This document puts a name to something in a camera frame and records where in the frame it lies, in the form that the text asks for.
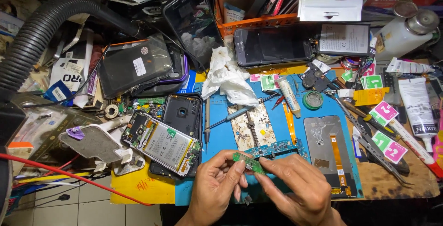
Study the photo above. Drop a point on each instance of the person's left hand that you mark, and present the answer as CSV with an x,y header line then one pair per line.
x,y
211,188

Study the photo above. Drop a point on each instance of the person's right hand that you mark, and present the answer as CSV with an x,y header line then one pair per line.
x,y
297,191

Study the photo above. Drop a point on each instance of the small green circuit board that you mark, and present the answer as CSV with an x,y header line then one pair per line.
x,y
250,163

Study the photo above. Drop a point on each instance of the small black chip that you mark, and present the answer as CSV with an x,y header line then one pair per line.
x,y
248,200

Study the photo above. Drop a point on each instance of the blue phone motherboard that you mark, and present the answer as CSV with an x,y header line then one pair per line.
x,y
280,148

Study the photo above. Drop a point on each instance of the blue repair work mat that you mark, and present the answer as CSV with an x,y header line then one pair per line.
x,y
225,136

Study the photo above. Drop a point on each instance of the grey phone display panel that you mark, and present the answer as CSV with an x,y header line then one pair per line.
x,y
325,143

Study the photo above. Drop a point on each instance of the opened phone with battery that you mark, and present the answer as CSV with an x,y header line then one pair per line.
x,y
166,143

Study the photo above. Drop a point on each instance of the yellow paper sheet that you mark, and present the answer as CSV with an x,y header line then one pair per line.
x,y
142,186

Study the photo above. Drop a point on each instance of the grey pen shaped tool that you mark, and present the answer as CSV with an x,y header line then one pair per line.
x,y
207,118

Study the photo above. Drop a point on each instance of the metal circuit board holder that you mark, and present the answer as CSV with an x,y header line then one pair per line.
x,y
258,124

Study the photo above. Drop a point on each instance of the black phone back cover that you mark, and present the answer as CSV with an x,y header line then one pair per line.
x,y
181,110

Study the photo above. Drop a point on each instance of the steel tweezers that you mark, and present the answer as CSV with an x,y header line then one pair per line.
x,y
363,139

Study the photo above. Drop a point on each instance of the round green solder tin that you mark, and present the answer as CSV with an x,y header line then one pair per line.
x,y
313,100

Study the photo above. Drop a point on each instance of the white flux syringe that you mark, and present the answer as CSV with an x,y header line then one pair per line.
x,y
289,96

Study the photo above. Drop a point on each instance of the pink green pull tab sticker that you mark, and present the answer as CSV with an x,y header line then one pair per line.
x,y
391,147
268,81
384,112

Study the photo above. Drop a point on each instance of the crumpled white tissue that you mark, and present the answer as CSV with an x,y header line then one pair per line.
x,y
228,77

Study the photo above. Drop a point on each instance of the yellow sticker sheet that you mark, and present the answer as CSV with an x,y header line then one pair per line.
x,y
370,97

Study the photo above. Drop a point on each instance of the purple phone case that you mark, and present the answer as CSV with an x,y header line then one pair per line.
x,y
181,70

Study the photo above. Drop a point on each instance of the white phone stand grey plate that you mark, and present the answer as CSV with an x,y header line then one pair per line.
x,y
93,143

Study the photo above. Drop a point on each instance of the white tube with red cap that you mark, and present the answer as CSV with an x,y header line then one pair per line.
x,y
415,146

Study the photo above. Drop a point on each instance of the tape rolls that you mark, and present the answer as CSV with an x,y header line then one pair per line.
x,y
350,62

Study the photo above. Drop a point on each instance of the phone in clear plastic bag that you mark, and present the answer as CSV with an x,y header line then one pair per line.
x,y
133,66

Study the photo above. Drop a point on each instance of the white black glue tube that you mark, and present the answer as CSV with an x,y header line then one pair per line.
x,y
417,108

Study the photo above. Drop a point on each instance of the black smartphone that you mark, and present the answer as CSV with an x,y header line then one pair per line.
x,y
273,46

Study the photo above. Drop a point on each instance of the black white phone battery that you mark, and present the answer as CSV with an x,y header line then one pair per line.
x,y
344,39

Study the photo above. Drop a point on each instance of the crumpled white glue tube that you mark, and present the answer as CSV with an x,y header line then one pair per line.
x,y
408,66

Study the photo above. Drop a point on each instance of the black glass phone screen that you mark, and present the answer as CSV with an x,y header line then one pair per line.
x,y
193,21

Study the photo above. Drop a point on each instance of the orange plastic basket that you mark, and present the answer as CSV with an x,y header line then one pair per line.
x,y
256,22

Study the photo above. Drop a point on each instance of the blue barcode packet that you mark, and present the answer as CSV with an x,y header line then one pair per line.
x,y
58,92

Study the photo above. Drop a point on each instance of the white black printed packaging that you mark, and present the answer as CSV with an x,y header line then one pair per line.
x,y
71,66

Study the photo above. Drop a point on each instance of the white bottle with metal cap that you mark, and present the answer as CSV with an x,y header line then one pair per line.
x,y
401,35

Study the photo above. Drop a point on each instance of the round metal cap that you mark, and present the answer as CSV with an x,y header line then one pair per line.
x,y
405,9

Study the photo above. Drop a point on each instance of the black phone frame part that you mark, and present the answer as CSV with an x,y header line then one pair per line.
x,y
316,77

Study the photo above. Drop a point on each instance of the dark green metal base plate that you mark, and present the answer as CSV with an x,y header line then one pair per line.
x,y
45,129

